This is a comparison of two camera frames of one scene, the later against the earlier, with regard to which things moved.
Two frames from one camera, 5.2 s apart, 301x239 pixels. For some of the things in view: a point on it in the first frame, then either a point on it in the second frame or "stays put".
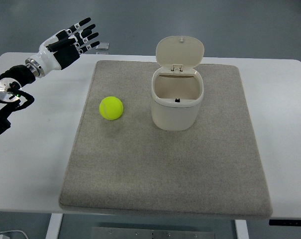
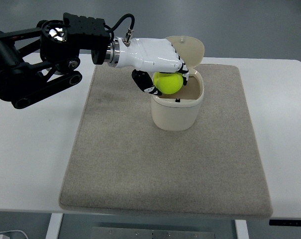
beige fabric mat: x=130 y=164 stays put
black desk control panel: x=289 y=222 stays put
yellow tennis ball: x=111 y=108 → x=168 y=83
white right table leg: x=242 y=230 stays put
